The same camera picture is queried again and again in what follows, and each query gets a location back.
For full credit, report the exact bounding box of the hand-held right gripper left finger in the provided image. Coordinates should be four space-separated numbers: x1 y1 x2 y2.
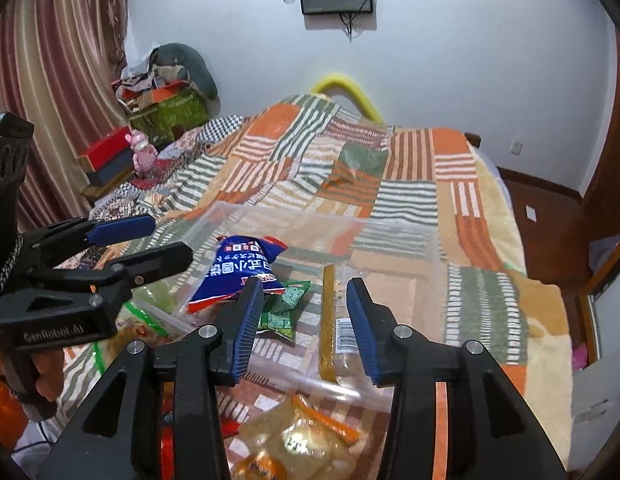
50 276 265 480

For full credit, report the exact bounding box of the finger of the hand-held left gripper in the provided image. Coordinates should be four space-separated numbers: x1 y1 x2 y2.
22 213 157 262
35 241 194 309

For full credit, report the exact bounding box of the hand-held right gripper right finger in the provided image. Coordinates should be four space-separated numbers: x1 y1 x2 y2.
346 277 568 480

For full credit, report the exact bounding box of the long clear biscuit packet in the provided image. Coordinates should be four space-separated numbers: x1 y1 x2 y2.
317 264 378 386

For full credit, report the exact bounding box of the green snack packet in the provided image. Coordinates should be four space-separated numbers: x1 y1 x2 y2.
257 280 312 345

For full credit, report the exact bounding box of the clear zip bag green seal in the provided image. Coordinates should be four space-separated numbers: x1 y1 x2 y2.
92 285 176 376

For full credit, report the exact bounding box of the blue snack packet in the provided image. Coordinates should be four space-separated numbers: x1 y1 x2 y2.
187 235 288 315

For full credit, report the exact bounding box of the clear plastic storage container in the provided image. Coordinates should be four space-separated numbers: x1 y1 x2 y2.
135 201 443 406

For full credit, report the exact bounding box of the clear bread packet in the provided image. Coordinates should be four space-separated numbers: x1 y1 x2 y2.
230 394 363 480

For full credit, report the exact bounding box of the red snack packet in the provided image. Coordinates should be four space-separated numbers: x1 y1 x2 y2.
160 385 241 480

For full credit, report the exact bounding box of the person's left forearm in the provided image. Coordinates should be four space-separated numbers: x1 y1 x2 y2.
0 375 22 453

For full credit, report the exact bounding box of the person's left hand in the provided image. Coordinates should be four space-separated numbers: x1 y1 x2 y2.
30 347 67 403

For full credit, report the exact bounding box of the dark grey box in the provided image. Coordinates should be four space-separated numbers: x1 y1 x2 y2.
87 152 138 187

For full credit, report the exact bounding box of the pink plush toy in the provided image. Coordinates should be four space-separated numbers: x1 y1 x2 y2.
126 129 160 181

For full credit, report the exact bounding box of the red box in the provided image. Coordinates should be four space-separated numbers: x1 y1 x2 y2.
79 127 136 171

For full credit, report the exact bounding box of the checked printed quilt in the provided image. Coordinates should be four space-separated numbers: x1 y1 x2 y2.
90 115 251 221

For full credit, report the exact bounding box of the orange green striped patchwork blanket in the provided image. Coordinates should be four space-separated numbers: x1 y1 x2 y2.
55 92 573 480

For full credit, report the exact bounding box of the striped brown curtain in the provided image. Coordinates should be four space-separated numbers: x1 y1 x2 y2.
0 0 141 231

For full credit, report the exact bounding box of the white bed sheet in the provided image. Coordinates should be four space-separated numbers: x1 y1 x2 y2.
477 147 507 182

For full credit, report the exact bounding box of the white stickered appliance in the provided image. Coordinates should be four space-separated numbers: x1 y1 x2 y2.
570 355 620 471

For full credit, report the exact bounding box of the yellow foam tube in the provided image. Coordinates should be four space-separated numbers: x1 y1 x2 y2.
311 76 386 123

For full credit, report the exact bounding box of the wooden framed sliding wardrobe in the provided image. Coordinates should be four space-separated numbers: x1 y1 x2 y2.
577 227 620 366

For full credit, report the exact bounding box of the black white braided strap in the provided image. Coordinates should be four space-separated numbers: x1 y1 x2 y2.
0 237 23 303

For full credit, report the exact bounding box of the black monitor cable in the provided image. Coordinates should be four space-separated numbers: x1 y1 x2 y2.
337 10 366 43

